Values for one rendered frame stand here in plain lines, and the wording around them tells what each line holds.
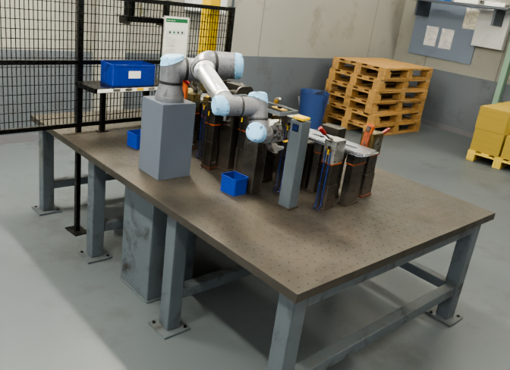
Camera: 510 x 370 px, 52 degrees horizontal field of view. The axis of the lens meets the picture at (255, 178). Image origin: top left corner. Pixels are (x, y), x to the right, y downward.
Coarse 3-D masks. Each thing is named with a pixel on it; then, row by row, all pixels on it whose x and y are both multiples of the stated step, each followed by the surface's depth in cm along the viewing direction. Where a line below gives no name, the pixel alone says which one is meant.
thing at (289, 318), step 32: (96, 192) 307; (96, 224) 315; (480, 224) 290; (96, 256) 323; (416, 256) 247; (192, 288) 266; (448, 288) 297; (160, 320) 266; (288, 320) 194; (384, 320) 258; (448, 320) 306; (288, 352) 199; (320, 352) 228; (352, 352) 238
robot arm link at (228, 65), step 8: (216, 56) 223; (224, 56) 224; (232, 56) 226; (240, 56) 228; (216, 64) 222; (224, 64) 224; (232, 64) 225; (240, 64) 227; (192, 72) 260; (216, 72) 224; (224, 72) 225; (232, 72) 227; (240, 72) 228; (192, 80) 267
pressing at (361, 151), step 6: (312, 132) 284; (318, 132) 286; (312, 138) 271; (318, 138) 273; (324, 138) 275; (348, 144) 269; (354, 144) 271; (348, 150) 257; (354, 150) 259; (360, 150) 261; (366, 150) 262; (372, 150) 264; (360, 156) 253; (366, 156) 255
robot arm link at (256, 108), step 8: (248, 96) 200; (256, 96) 197; (264, 96) 198; (248, 104) 195; (256, 104) 197; (264, 104) 198; (248, 112) 196; (256, 112) 197; (264, 112) 198; (256, 120) 198; (264, 120) 198
